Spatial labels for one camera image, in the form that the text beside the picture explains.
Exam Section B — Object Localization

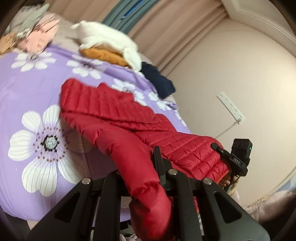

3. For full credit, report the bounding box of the navy blue folded garment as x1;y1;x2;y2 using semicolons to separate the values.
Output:
141;62;176;99

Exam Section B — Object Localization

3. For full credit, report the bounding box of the person right hand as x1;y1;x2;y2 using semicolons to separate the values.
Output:
218;174;231;188

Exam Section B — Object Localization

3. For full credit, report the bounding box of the pink fleece sleeve forearm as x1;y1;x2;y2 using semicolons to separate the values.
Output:
240;189;295;224

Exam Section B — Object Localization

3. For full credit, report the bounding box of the tan small garment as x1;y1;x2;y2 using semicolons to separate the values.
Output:
0;32;16;55

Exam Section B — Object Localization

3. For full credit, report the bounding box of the white power cable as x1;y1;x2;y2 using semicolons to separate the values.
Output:
214;120;241;140

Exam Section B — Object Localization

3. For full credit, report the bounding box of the black tracking camera box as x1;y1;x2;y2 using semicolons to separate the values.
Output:
231;138;253;166

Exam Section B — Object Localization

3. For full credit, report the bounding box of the pink garment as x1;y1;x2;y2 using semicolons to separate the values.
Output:
17;13;60;54

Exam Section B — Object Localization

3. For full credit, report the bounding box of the white wall power strip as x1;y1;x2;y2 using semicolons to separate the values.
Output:
217;92;245;124

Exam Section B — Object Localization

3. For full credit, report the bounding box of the beige curtain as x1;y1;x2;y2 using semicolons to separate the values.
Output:
49;1;227;75

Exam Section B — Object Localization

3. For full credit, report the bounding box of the red quilted down jacket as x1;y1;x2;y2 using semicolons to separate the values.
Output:
60;79;230;240

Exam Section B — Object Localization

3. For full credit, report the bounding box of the orange folded garment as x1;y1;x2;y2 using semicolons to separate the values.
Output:
79;47;130;68

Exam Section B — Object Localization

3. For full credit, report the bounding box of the purple floral bed sheet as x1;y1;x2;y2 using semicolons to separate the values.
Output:
1;46;188;221

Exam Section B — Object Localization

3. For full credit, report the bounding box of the teal curtain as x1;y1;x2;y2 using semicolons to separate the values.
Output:
102;0;159;34

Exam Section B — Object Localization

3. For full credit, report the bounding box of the white fleece garment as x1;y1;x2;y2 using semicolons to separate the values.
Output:
71;20;142;72

